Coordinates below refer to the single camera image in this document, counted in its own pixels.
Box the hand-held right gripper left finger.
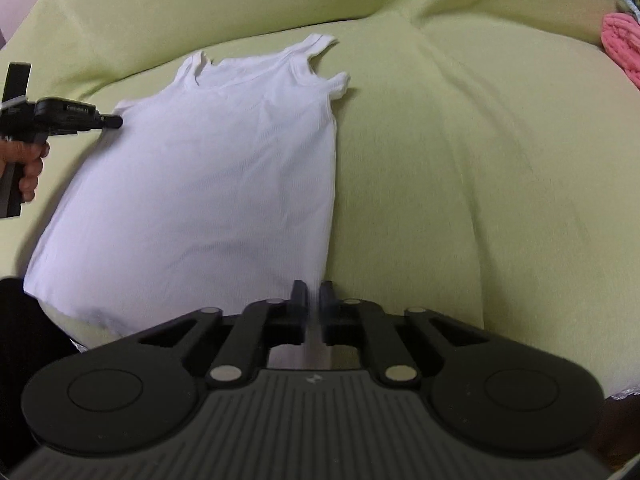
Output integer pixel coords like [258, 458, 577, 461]
[122, 280, 309, 390]

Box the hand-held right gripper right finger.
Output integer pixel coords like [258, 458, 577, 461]
[320, 280, 503, 389]

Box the white tank top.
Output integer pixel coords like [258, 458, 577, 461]
[22, 33, 351, 337]

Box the person's left hand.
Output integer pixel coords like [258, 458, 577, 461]
[0, 139, 51, 204]

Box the light green sofa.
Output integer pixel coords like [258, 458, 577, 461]
[0, 0, 640, 413]

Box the person's dark clothing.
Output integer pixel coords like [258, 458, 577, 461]
[0, 276, 81, 461]

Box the pink knitted cloth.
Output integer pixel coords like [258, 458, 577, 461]
[601, 10, 640, 86]

